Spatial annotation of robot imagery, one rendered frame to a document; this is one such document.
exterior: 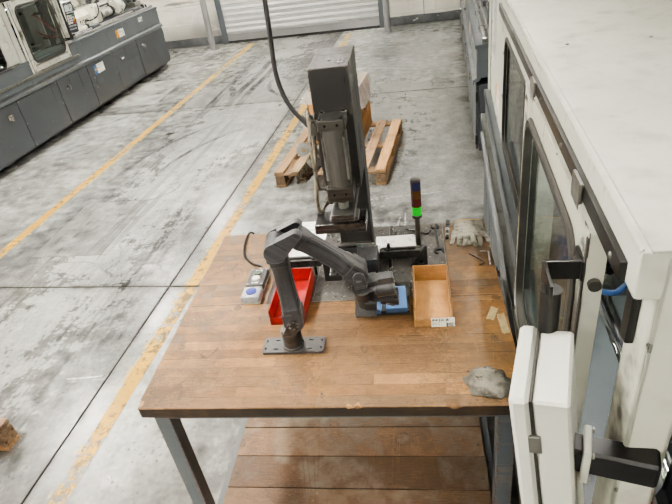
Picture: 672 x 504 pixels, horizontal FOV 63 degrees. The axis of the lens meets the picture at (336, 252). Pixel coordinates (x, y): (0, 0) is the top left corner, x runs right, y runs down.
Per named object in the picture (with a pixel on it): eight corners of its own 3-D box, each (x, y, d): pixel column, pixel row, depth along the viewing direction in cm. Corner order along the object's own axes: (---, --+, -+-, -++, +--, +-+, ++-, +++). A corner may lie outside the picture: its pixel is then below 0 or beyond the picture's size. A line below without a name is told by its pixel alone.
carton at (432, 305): (414, 329, 177) (413, 310, 173) (413, 283, 198) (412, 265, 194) (455, 328, 175) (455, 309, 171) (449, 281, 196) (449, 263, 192)
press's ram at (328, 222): (316, 243, 195) (303, 166, 179) (325, 207, 216) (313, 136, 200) (367, 240, 192) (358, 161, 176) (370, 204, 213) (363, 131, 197)
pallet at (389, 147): (309, 136, 590) (307, 123, 582) (402, 132, 565) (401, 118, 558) (276, 187, 493) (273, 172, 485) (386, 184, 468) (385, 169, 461)
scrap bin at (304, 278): (271, 325, 187) (267, 311, 184) (284, 281, 208) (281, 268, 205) (305, 324, 185) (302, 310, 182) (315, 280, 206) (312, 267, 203)
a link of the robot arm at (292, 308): (306, 317, 174) (284, 229, 157) (305, 330, 169) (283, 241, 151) (287, 319, 175) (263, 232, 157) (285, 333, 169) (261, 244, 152)
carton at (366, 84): (324, 121, 582) (317, 73, 555) (380, 118, 566) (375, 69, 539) (306, 146, 528) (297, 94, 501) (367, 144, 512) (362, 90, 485)
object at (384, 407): (211, 569, 211) (135, 408, 163) (265, 379, 293) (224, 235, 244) (514, 580, 193) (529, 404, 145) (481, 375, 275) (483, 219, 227)
